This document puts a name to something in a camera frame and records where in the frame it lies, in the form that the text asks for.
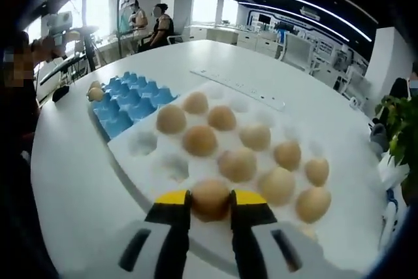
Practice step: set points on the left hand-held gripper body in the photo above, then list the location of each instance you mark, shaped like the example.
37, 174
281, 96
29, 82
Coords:
60, 19

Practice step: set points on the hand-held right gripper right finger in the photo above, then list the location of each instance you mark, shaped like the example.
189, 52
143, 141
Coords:
243, 233

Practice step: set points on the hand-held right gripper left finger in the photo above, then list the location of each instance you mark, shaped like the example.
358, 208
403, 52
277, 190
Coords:
173, 226

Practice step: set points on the single brown egg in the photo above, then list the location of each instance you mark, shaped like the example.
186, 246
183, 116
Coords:
209, 200
95, 84
95, 94

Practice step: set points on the white egg tray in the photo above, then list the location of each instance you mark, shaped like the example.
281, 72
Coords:
170, 164

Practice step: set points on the blue egg tray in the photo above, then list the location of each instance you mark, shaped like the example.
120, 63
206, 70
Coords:
130, 99

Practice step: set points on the group of brown eggs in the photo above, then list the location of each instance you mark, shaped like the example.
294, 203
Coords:
200, 140

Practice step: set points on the person's left hand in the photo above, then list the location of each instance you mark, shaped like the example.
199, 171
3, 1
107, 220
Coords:
45, 48

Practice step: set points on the black tripod stand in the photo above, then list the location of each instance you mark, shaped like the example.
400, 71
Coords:
91, 50

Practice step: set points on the small black object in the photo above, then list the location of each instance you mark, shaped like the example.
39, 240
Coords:
60, 94

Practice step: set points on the white office chair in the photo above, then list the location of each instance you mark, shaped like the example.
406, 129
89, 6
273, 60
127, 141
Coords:
175, 38

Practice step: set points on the white square pillar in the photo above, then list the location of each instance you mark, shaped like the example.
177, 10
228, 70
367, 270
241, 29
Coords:
388, 63
176, 4

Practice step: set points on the white cabinet row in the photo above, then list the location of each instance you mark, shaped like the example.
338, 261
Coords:
225, 35

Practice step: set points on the white power strip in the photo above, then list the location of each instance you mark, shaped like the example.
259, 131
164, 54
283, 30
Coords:
235, 86

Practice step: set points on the white plastic bag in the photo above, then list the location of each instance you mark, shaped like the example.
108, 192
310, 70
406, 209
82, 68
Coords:
393, 174

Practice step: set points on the small grey object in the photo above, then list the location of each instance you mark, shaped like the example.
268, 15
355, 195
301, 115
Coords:
379, 138

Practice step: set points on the small white object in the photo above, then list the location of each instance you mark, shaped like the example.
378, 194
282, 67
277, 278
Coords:
354, 102

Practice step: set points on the white mesh chair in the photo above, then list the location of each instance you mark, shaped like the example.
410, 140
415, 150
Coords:
295, 48
354, 83

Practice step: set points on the green potted plant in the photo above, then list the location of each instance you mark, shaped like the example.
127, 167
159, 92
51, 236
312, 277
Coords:
400, 122

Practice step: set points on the ceiling air conditioner unit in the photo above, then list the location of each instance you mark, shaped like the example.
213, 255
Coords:
311, 13

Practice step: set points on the lit wall display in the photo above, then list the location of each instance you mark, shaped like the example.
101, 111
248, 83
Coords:
294, 24

